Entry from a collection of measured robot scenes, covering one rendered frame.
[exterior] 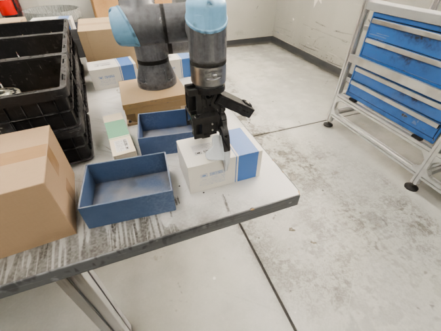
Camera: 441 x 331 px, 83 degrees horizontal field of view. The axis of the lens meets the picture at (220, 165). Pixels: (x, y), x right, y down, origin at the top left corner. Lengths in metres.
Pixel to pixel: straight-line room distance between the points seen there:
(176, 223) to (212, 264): 0.75
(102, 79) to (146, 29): 0.72
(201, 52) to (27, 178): 0.40
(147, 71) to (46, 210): 0.60
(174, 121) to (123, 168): 0.28
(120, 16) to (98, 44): 0.85
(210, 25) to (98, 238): 0.49
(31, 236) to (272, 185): 0.56
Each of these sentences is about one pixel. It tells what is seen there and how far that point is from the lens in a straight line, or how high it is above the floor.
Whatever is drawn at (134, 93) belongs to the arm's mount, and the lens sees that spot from 1.01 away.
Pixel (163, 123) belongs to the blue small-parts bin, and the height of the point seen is 0.73.
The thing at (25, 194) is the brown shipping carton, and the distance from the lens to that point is 0.58.
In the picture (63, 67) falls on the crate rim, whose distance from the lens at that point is 0.88.
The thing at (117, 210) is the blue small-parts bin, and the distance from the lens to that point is 0.61.
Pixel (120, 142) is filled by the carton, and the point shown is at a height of 0.76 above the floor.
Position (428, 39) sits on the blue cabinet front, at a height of 0.82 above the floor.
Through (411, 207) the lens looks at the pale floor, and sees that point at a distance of 1.92.
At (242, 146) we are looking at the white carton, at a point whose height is 0.79.
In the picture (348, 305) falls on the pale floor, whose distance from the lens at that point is 1.37.
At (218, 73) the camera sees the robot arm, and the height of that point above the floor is 0.99.
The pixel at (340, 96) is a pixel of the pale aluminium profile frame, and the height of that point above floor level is 0.29.
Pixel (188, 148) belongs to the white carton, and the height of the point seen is 0.79.
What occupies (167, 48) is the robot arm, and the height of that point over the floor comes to 0.92.
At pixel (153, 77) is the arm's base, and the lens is 0.99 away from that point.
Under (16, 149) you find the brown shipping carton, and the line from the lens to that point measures 0.68.
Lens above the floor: 1.18
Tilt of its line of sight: 41 degrees down
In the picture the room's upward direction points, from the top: straight up
